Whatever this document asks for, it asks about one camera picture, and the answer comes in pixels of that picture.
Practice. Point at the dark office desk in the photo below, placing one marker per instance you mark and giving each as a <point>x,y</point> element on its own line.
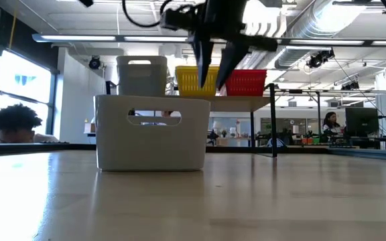
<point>364,140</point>

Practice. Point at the pale blue rounded object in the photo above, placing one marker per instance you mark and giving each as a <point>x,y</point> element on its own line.
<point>276,143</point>

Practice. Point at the yellow slotted plastic basket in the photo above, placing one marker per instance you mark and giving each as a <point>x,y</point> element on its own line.
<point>188,85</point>
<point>186,68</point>

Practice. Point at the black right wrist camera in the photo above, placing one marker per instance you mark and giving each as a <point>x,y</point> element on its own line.
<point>176,18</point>

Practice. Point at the black ceiling track lamp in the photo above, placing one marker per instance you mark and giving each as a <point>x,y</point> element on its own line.
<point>318,58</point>
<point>350,85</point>

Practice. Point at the black aluminium rig frame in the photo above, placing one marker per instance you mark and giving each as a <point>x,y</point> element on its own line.
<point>45,149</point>

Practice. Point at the overhead LED light bar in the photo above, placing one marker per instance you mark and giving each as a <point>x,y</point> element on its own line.
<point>79,37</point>

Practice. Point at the black round wall device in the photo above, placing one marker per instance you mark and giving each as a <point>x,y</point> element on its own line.
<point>94,63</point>

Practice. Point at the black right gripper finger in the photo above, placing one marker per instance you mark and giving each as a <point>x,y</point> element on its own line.
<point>202,60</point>
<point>230,62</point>

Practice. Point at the person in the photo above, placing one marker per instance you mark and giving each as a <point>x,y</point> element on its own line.
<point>15,120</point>
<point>330,124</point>

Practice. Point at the black computer monitor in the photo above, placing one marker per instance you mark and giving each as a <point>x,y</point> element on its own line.
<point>361,120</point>

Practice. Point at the silver ceiling duct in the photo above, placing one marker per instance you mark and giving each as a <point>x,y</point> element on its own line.
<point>313,20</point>

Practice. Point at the black background workstation frame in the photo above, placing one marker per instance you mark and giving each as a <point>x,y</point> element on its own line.
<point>318,107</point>

